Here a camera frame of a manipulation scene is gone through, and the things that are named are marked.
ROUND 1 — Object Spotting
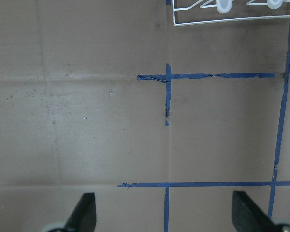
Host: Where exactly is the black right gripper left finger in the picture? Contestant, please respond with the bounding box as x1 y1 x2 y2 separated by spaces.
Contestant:
42 192 97 232

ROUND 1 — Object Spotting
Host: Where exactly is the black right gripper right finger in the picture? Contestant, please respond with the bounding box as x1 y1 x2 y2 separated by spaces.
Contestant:
232 191 290 232

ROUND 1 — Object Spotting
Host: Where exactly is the white wire cup rack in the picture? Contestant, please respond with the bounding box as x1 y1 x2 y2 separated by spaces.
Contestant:
166 0 290 27

